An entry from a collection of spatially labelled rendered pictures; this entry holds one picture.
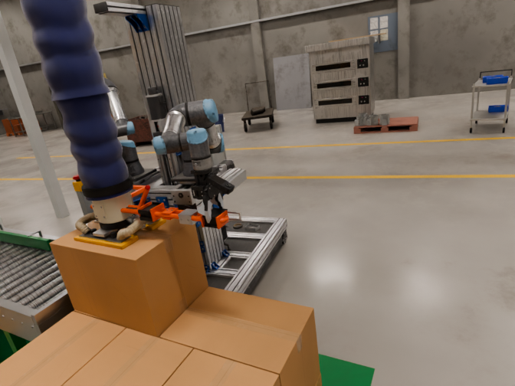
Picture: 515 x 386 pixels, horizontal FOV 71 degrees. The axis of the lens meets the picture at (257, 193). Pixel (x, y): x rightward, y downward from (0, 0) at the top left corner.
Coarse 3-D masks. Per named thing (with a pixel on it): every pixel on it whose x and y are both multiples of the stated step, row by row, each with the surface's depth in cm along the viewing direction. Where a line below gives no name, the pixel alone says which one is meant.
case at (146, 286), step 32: (96, 224) 192; (64, 256) 175; (96, 256) 162; (128, 256) 153; (160, 256) 161; (192, 256) 181; (96, 288) 172; (128, 288) 159; (160, 288) 163; (192, 288) 183; (128, 320) 169; (160, 320) 164
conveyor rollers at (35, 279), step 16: (0, 256) 268; (16, 256) 269; (32, 256) 262; (48, 256) 256; (0, 272) 244; (16, 272) 244; (32, 272) 237; (48, 272) 236; (0, 288) 227; (16, 288) 220; (32, 288) 218; (48, 288) 217; (64, 288) 217; (32, 304) 201
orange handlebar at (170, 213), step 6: (138, 186) 200; (144, 186) 198; (132, 192) 190; (138, 192) 192; (120, 210) 169; (126, 210) 167; (132, 210) 165; (162, 210) 161; (168, 210) 157; (174, 210) 156; (180, 210) 157; (156, 216) 158; (162, 216) 156; (168, 216) 154; (174, 216) 153; (192, 216) 148; (198, 216) 147; (228, 216) 145; (222, 222) 142
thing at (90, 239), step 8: (88, 232) 177; (112, 232) 167; (80, 240) 173; (88, 240) 170; (96, 240) 168; (104, 240) 166; (112, 240) 164; (120, 240) 163; (128, 240) 163; (120, 248) 160
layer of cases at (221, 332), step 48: (48, 336) 173; (96, 336) 169; (144, 336) 164; (192, 336) 160; (240, 336) 156; (288, 336) 152; (0, 384) 148; (48, 384) 145; (96, 384) 142; (144, 384) 138; (192, 384) 135; (240, 384) 133; (288, 384) 143
